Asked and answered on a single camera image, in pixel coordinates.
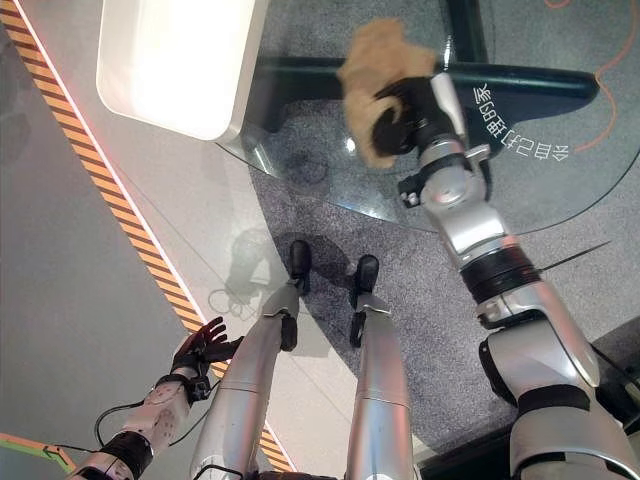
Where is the white text decal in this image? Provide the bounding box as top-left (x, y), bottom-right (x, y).
top-left (471, 84), bottom-right (572, 162)

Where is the silver robot leg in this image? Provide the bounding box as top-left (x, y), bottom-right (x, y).
top-left (344, 292), bottom-right (417, 480)
top-left (188, 279), bottom-right (301, 480)

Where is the green floor tape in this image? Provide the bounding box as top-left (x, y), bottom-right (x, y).
top-left (0, 431), bottom-right (77, 474)

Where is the silver robot left leg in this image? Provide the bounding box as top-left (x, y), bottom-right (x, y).
top-left (188, 279), bottom-right (301, 480)

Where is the tan fluffy cloth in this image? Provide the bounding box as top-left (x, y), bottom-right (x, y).
top-left (335, 18), bottom-right (439, 169)

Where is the dark robot foot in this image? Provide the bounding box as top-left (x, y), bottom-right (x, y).
top-left (288, 239), bottom-right (314, 281)
top-left (353, 254), bottom-right (381, 295)

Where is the silver robot right leg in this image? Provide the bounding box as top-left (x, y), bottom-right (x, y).
top-left (344, 292), bottom-right (417, 480)

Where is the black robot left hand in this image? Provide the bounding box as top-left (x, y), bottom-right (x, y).
top-left (169, 316), bottom-right (245, 382)

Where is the dark table base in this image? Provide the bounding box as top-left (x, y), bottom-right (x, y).
top-left (253, 0), bottom-right (601, 135)

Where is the white plastic basket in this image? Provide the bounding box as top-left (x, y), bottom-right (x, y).
top-left (95, 0), bottom-right (272, 143)

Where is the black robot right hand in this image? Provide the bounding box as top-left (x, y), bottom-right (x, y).
top-left (371, 72), bottom-right (469, 157)

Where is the yellow black striped floor tape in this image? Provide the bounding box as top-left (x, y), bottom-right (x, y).
top-left (0, 0), bottom-right (297, 474)

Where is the orange floor cable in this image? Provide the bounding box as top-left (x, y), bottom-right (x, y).
top-left (543, 0), bottom-right (640, 154)

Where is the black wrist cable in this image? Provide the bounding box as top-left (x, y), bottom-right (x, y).
top-left (93, 379), bottom-right (222, 451)

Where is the dark robot right foot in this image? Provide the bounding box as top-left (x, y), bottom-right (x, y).
top-left (353, 254), bottom-right (381, 295)

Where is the dark robot left foot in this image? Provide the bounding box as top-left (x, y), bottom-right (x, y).
top-left (288, 239), bottom-right (314, 281)

